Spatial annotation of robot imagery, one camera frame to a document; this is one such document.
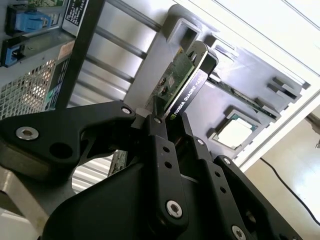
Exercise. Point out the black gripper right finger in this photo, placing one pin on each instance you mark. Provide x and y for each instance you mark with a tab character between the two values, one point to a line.
225	190

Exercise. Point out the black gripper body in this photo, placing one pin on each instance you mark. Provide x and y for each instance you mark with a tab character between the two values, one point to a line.
112	212

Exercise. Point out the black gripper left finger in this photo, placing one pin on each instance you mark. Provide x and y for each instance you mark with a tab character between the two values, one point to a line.
62	125

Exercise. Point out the graphics card with black shroud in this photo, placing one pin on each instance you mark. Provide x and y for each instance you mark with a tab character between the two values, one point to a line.
186	98

